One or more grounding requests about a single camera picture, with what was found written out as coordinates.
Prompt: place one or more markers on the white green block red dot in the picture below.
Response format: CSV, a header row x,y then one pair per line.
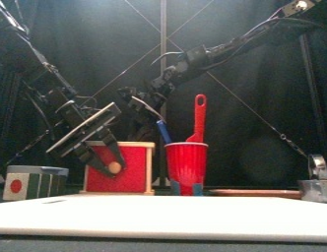
x,y
30,183

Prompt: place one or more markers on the white cutting board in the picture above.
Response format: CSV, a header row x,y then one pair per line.
x,y
171,216

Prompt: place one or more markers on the blue tape piece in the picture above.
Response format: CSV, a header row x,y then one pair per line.
x,y
175,188
197,189

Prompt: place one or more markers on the red plastic cup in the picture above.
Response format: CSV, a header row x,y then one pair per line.
x,y
187,164

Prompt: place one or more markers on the vertical metal frame pole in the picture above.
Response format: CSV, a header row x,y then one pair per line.
x,y
164,39

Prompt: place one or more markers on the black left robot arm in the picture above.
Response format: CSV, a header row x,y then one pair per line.
x,y
48,69

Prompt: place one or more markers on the wooden drawer box frame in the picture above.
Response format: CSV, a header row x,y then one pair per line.
x,y
149,164

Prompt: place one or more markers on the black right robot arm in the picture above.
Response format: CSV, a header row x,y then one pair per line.
x,y
223,49

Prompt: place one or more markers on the dark slanted frame pole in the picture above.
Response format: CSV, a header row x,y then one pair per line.
x,y
312,98

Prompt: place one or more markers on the red plastic spatula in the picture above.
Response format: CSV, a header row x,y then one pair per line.
x,y
200,114

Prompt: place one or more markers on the brown wooden bar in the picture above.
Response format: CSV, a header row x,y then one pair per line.
x,y
254,193

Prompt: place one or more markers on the red drawer with wooden knob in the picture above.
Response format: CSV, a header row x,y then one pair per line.
x,y
133,170

